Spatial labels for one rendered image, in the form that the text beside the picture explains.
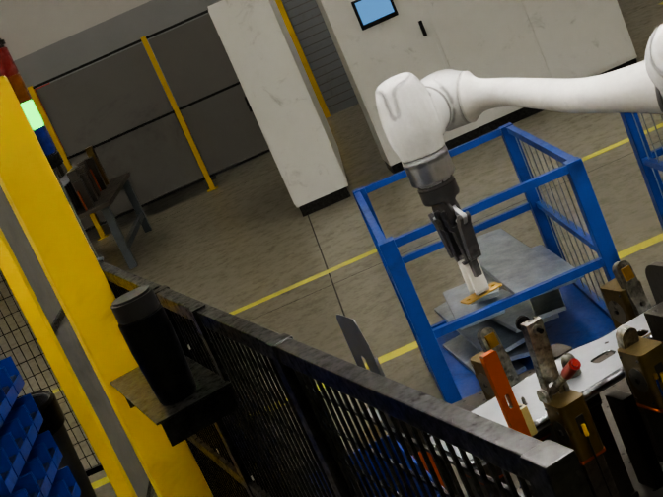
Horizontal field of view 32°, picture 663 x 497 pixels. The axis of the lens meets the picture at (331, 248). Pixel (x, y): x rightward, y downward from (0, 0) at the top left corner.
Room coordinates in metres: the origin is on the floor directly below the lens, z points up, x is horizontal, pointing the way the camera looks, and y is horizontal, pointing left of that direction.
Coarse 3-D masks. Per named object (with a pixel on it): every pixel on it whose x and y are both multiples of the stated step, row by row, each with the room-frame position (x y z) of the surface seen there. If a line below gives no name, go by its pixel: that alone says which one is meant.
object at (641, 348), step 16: (624, 352) 2.04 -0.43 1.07; (640, 352) 2.01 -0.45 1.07; (656, 352) 2.00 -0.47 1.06; (624, 368) 2.06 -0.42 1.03; (640, 368) 2.00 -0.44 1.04; (656, 368) 2.00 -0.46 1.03; (640, 384) 2.02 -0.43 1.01; (656, 384) 1.99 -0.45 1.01; (640, 400) 2.04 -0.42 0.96; (656, 400) 2.00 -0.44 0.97; (656, 416) 2.02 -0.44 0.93; (656, 432) 2.04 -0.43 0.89
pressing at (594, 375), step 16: (640, 320) 2.32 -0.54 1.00; (608, 336) 2.31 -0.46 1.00; (576, 352) 2.30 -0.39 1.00; (592, 352) 2.27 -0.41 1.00; (560, 368) 2.26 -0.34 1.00; (592, 368) 2.19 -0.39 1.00; (608, 368) 2.16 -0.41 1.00; (528, 384) 2.25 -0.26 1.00; (576, 384) 2.15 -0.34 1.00; (592, 384) 2.12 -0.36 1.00; (608, 384) 2.11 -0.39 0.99; (496, 400) 2.24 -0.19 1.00; (528, 400) 2.17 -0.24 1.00; (496, 416) 2.17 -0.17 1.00; (544, 416) 2.07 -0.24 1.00
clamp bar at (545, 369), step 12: (516, 324) 2.04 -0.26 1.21; (528, 324) 2.00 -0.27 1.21; (540, 324) 2.00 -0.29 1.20; (528, 336) 2.00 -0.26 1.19; (540, 336) 2.00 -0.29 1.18; (528, 348) 2.02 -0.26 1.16; (540, 348) 2.00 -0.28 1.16; (540, 360) 2.01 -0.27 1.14; (552, 360) 2.02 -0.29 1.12; (540, 372) 2.01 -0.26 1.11; (552, 372) 2.02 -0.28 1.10; (540, 384) 2.03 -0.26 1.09
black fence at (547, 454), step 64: (192, 320) 1.79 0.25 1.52; (256, 384) 1.62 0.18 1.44; (320, 384) 1.30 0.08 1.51; (384, 384) 1.10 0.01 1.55; (192, 448) 2.48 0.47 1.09; (256, 448) 1.83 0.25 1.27; (320, 448) 1.38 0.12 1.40; (384, 448) 1.18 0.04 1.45; (448, 448) 0.99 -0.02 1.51; (512, 448) 0.85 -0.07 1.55
